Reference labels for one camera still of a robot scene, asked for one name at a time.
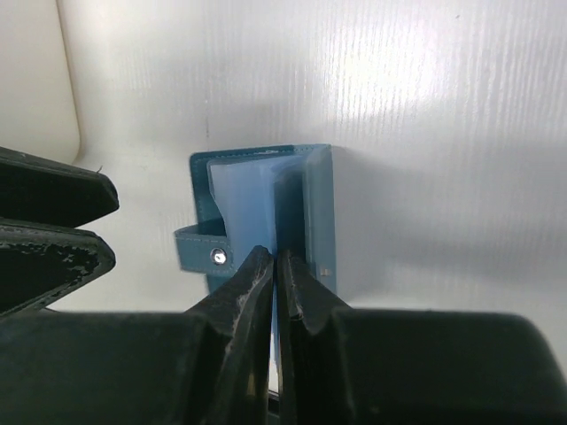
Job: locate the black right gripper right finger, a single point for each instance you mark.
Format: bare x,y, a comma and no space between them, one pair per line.
342,365

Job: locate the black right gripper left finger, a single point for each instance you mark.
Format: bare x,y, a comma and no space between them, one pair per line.
208,365

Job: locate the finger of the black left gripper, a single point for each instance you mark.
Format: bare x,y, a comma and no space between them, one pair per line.
43,191
41,263

